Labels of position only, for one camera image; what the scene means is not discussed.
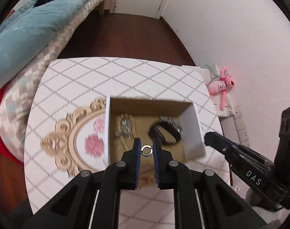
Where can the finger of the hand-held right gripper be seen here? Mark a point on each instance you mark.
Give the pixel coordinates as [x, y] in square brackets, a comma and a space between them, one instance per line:
[221, 145]

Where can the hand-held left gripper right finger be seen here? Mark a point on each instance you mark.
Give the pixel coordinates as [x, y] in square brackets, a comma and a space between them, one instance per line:
[157, 162]

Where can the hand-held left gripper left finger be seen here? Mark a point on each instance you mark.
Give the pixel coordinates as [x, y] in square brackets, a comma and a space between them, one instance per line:
[136, 162]

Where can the black smart band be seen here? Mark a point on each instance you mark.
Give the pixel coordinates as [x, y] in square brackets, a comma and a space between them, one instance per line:
[168, 139]

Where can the cardboard box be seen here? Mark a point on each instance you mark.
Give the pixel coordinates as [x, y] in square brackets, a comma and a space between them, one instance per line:
[195, 133]

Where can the white power strip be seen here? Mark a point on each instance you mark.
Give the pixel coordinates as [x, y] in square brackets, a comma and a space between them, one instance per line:
[242, 133]

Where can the pink plush toy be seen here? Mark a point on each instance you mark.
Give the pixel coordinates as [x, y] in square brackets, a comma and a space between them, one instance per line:
[217, 85]

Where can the grey clothes hanger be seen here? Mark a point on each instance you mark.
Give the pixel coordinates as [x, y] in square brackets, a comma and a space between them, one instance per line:
[210, 68]

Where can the bed with blue blanket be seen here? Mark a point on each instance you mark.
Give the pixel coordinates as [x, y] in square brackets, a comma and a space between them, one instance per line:
[40, 76]

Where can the wooden bed leg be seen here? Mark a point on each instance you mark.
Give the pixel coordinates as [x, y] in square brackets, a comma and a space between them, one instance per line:
[101, 8]

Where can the light blue quilt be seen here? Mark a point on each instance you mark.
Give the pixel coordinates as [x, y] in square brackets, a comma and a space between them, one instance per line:
[28, 28]

